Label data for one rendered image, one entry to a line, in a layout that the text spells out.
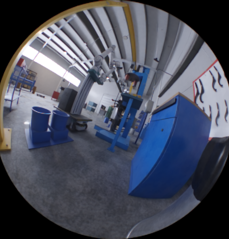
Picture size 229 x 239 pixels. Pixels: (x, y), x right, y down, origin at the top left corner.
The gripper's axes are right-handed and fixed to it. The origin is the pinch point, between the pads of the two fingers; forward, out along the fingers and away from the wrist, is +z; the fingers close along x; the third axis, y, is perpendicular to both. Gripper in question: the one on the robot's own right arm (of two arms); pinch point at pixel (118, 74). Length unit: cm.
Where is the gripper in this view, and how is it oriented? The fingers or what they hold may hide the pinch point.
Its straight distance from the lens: 149.6
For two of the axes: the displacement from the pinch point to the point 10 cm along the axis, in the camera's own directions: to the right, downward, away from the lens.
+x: -0.5, 1.4, -9.9
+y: -10.0, 0.3, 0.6
